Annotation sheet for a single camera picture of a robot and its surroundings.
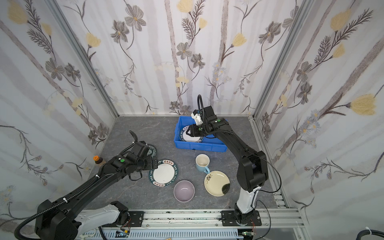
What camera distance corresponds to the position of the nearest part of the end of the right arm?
2.03 ft

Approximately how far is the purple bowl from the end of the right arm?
0.27 metres

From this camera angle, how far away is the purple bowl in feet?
2.61
